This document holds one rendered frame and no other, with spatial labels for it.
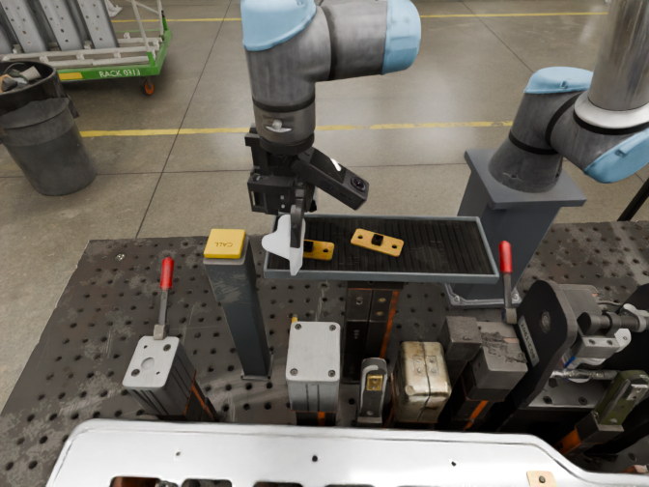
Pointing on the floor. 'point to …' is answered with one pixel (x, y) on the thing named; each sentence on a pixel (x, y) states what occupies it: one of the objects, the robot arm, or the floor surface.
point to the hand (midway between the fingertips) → (307, 242)
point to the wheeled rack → (127, 55)
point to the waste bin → (42, 128)
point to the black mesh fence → (635, 203)
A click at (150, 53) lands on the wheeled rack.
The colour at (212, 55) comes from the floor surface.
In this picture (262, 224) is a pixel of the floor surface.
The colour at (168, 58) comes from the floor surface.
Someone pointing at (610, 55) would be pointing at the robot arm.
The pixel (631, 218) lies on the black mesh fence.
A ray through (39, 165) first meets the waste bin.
